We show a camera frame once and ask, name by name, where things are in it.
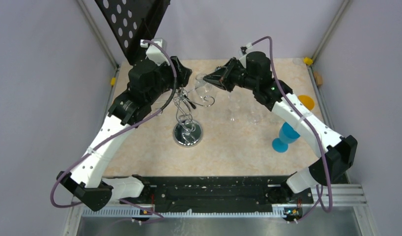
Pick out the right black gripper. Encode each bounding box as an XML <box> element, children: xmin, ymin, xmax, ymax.
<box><xmin>203</xmin><ymin>58</ymin><xmax>257</xmax><ymax>93</ymax></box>

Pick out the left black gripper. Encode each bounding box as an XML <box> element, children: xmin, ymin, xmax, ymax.
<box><xmin>146</xmin><ymin>56</ymin><xmax>192</xmax><ymax>104</ymax></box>

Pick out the clear patterned glass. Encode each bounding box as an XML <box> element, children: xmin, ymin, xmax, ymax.
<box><xmin>195</xmin><ymin>73</ymin><xmax>217</xmax><ymax>104</ymax></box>

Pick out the clear smooth wine glass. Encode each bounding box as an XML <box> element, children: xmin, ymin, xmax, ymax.
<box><xmin>228</xmin><ymin>91</ymin><xmax>241</xmax><ymax>121</ymax></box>

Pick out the clear wine glass front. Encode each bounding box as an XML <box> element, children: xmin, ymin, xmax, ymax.
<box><xmin>247</xmin><ymin>102</ymin><xmax>261</xmax><ymax>124</ymax></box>

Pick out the blue wine glass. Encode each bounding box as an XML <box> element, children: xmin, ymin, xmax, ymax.
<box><xmin>272</xmin><ymin>122</ymin><xmax>300</xmax><ymax>153</ymax></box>

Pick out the yellow wine glass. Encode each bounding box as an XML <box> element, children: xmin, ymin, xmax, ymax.
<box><xmin>298</xmin><ymin>95</ymin><xmax>315</xmax><ymax>111</ymax></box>

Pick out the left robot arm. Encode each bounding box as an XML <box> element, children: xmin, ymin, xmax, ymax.
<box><xmin>56</xmin><ymin>56</ymin><xmax>192</xmax><ymax>211</ymax></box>

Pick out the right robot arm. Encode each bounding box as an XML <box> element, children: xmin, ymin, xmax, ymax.
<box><xmin>203</xmin><ymin>52</ymin><xmax>358</xmax><ymax>203</ymax></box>

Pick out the chrome wine glass rack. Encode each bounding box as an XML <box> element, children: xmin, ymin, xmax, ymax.
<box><xmin>172</xmin><ymin>88</ymin><xmax>215</xmax><ymax>148</ymax></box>

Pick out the black perforated music stand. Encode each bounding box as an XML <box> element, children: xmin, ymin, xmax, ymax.
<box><xmin>95</xmin><ymin>0</ymin><xmax>171</xmax><ymax>64</ymax></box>

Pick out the yellow corner clamp right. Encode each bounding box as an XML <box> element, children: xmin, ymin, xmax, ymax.
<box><xmin>303</xmin><ymin>57</ymin><xmax>314</xmax><ymax>66</ymax></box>

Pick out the wooden block at edge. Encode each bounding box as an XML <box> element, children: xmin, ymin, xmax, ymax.
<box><xmin>313</xmin><ymin>71</ymin><xmax>323</xmax><ymax>87</ymax></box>

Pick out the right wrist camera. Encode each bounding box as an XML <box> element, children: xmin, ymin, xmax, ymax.
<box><xmin>239</xmin><ymin>42</ymin><xmax>253</xmax><ymax>68</ymax></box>

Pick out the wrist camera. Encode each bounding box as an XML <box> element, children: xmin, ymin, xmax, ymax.
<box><xmin>239</xmin><ymin>42</ymin><xmax>253</xmax><ymax>68</ymax></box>
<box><xmin>140</xmin><ymin>38</ymin><xmax>170</xmax><ymax>65</ymax></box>

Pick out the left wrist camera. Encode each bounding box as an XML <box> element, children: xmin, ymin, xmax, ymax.
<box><xmin>140</xmin><ymin>38</ymin><xmax>170</xmax><ymax>65</ymax></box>

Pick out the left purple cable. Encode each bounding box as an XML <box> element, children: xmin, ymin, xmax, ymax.
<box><xmin>50</xmin><ymin>39</ymin><xmax>179</xmax><ymax>224</ymax></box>

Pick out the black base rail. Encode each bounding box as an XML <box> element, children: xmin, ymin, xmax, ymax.
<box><xmin>118</xmin><ymin>176</ymin><xmax>318</xmax><ymax>213</ymax></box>

